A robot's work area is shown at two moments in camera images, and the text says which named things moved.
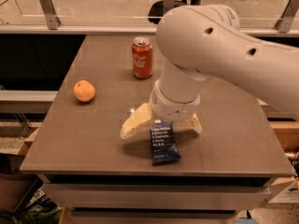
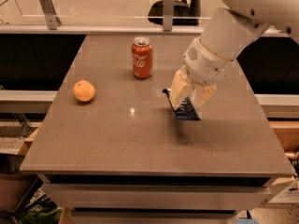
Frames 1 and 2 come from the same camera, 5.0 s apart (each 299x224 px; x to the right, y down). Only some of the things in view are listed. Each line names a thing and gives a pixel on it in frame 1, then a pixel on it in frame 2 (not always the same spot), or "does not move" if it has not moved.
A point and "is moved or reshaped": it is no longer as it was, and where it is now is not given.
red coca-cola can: (142, 57) does not move
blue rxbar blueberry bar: (163, 149) is moved or reshaped
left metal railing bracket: (53, 21) does not move
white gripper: (172, 108) -> (206, 66)
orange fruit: (84, 91) does not move
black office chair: (156, 7) does not move
